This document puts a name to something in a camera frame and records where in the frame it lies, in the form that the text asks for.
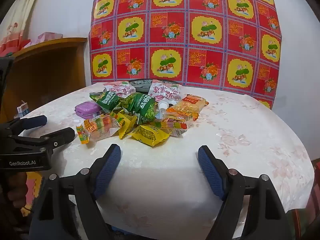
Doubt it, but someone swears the wooden cabinet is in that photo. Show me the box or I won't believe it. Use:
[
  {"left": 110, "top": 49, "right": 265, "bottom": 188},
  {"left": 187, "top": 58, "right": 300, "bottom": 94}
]
[{"left": 0, "top": 37, "right": 88, "bottom": 123}]

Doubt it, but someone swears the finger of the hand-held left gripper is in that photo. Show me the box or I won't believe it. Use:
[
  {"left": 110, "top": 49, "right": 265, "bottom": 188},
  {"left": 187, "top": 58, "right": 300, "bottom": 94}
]
[
  {"left": 7, "top": 127, "right": 75, "bottom": 155},
  {"left": 0, "top": 115, "right": 48, "bottom": 137}
]

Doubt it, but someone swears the red wooden chair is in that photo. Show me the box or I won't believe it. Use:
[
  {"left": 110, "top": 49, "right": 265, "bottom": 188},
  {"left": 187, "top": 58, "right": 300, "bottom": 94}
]
[{"left": 291, "top": 160, "right": 320, "bottom": 240}]

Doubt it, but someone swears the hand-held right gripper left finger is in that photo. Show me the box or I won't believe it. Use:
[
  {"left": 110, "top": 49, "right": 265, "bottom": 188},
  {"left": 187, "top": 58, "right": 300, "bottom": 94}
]
[{"left": 26, "top": 144, "right": 122, "bottom": 240}]

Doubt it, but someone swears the red floral wall cloth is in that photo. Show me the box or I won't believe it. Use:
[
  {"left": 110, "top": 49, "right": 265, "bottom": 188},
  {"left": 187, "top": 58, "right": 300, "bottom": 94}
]
[{"left": 89, "top": 0, "right": 282, "bottom": 110}]

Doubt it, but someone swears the dark round plate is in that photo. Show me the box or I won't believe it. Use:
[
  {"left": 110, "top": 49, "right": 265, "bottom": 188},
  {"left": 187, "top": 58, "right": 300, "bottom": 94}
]
[{"left": 129, "top": 79, "right": 182, "bottom": 93}]

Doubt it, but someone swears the purple tin box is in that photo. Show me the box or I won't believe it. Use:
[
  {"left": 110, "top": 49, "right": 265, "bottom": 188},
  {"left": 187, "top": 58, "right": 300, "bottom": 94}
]
[{"left": 74, "top": 101, "right": 102, "bottom": 119}]

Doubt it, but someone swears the floral curtain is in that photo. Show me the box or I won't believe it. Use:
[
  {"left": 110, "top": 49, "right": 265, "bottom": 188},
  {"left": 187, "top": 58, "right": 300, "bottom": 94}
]
[{"left": 0, "top": 0, "right": 45, "bottom": 45}]

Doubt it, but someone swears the orange cracker packet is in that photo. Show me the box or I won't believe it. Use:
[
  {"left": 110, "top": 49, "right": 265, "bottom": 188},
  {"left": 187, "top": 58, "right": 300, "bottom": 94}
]
[{"left": 166, "top": 94, "right": 210, "bottom": 120}]

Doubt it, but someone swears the pink yellow patterned mat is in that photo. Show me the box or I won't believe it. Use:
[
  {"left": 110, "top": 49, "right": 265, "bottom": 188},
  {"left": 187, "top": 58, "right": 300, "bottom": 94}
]
[{"left": 21, "top": 172, "right": 44, "bottom": 217}]

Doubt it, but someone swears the green pea packet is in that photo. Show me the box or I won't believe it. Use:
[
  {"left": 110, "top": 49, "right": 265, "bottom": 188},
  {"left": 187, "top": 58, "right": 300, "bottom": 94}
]
[
  {"left": 122, "top": 92, "right": 160, "bottom": 125},
  {"left": 89, "top": 91, "right": 123, "bottom": 113}
]

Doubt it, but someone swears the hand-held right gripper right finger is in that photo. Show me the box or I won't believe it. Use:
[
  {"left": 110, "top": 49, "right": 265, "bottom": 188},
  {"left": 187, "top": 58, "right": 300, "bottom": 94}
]
[{"left": 197, "top": 145, "right": 293, "bottom": 240}]

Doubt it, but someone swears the pink white jelly pouch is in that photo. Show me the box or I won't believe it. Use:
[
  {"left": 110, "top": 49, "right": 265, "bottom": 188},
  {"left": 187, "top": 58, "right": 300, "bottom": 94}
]
[
  {"left": 104, "top": 81, "right": 137, "bottom": 98},
  {"left": 149, "top": 79, "right": 183, "bottom": 119}
]

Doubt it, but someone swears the clear rainbow candy packet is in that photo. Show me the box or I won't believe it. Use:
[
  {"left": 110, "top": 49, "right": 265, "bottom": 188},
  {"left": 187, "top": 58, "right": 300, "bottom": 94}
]
[
  {"left": 76, "top": 115, "right": 120, "bottom": 145},
  {"left": 152, "top": 117, "right": 188, "bottom": 137}
]

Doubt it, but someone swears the person's left hand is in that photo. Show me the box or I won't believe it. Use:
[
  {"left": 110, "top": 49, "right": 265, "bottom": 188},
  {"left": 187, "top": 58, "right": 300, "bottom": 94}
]
[{"left": 5, "top": 173, "right": 28, "bottom": 213}]

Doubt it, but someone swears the small blue white carton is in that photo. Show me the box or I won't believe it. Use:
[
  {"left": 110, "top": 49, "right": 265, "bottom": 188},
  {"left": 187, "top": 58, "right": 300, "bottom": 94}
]
[{"left": 17, "top": 101, "right": 30, "bottom": 117}]

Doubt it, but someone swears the yellow snack packet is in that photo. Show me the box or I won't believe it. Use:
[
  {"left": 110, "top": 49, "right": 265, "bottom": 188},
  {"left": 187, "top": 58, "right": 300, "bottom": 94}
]
[
  {"left": 116, "top": 112, "right": 138, "bottom": 139},
  {"left": 127, "top": 124, "right": 172, "bottom": 147}
]

